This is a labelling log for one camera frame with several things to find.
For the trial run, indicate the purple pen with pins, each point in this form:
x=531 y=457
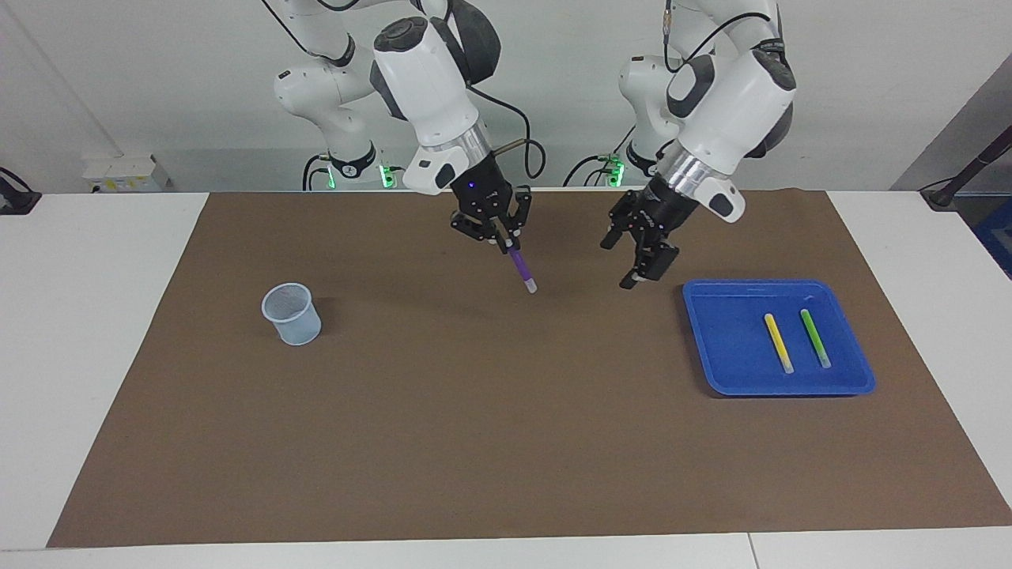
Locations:
x=522 y=269

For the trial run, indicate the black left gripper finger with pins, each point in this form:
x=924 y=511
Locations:
x=656 y=261
x=623 y=221

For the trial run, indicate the green pen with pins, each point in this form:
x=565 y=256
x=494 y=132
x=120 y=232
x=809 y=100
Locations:
x=814 y=337

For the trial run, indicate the white power strip box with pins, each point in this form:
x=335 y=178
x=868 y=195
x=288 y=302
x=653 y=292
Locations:
x=118 y=174

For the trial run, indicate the brown table mat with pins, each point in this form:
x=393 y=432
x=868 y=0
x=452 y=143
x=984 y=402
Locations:
x=506 y=411

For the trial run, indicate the black clamp mount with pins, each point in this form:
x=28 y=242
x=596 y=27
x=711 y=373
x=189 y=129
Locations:
x=16 y=201

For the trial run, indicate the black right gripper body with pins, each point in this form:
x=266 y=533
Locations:
x=484 y=194

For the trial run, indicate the translucent plastic cup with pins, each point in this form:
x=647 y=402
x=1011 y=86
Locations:
x=296 y=328

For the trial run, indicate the blue plastic tray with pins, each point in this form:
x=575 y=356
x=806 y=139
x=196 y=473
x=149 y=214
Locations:
x=711 y=348

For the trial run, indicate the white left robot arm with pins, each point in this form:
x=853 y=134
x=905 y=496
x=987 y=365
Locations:
x=735 y=95

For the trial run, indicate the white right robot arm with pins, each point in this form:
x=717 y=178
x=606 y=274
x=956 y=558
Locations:
x=427 y=79

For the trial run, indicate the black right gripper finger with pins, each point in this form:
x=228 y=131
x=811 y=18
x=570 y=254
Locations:
x=474 y=227
x=520 y=212

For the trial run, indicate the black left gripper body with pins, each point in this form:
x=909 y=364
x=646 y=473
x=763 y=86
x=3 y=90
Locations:
x=658 y=212

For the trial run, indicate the yellow pen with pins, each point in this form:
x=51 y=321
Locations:
x=778 y=342

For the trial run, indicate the blue crate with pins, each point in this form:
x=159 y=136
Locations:
x=998 y=237

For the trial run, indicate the black stand pole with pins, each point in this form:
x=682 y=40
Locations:
x=941 y=196

